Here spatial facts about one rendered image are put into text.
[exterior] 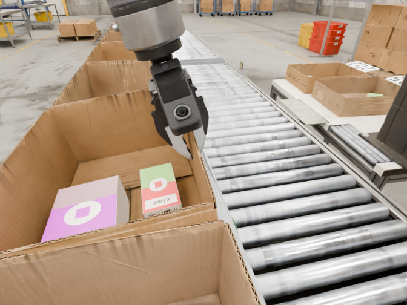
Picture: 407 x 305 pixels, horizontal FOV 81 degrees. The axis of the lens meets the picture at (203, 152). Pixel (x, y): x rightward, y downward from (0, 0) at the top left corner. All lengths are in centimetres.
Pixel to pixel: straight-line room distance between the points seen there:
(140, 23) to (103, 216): 29
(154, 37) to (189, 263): 29
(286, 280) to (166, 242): 37
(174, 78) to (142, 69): 63
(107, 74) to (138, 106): 41
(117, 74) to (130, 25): 65
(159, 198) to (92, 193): 12
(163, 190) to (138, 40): 27
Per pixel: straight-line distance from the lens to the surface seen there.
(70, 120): 65
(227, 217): 50
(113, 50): 138
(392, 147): 116
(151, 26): 35
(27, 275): 34
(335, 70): 197
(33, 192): 52
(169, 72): 36
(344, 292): 64
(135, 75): 99
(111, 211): 42
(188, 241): 30
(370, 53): 548
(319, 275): 64
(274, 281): 60
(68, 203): 48
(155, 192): 48
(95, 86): 102
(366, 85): 172
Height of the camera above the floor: 127
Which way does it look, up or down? 34 degrees down
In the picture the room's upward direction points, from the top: straight up
